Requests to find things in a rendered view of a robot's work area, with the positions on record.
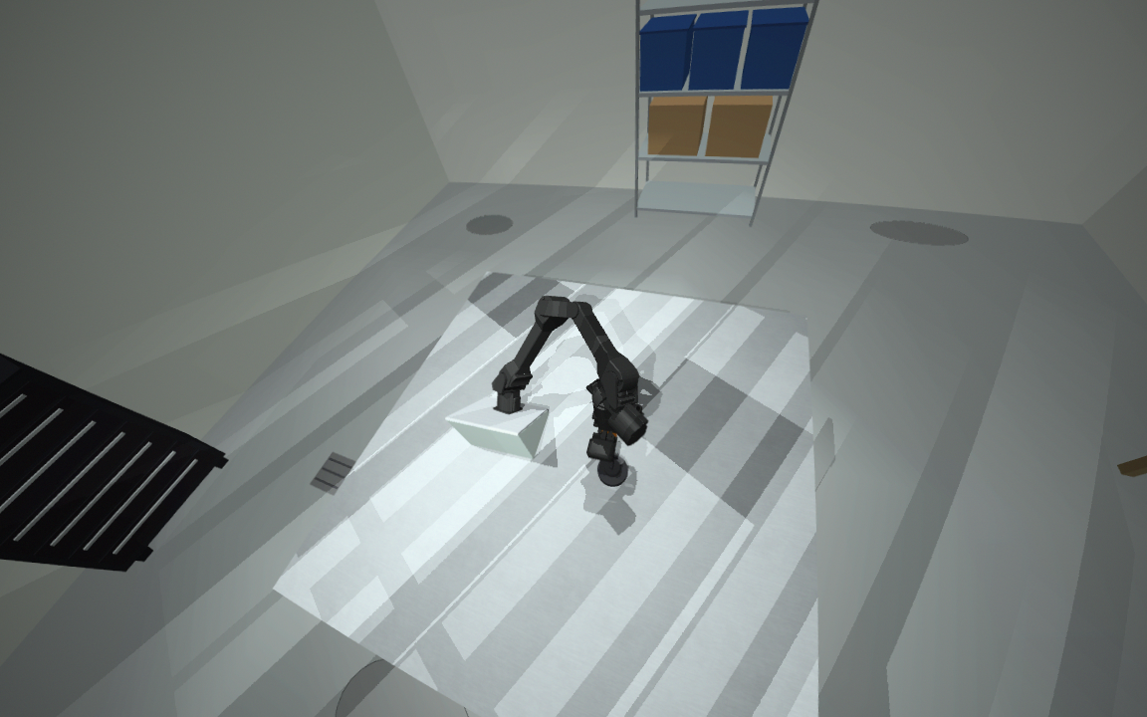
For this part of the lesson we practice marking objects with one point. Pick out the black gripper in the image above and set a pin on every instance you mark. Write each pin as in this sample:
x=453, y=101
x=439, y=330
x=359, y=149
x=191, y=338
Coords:
x=602, y=445

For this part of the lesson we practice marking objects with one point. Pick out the dark grey round pedestal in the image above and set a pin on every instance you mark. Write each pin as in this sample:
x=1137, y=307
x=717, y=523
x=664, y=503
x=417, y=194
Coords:
x=613, y=473

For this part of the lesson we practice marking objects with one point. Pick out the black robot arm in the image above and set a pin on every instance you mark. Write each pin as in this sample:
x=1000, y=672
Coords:
x=615, y=371

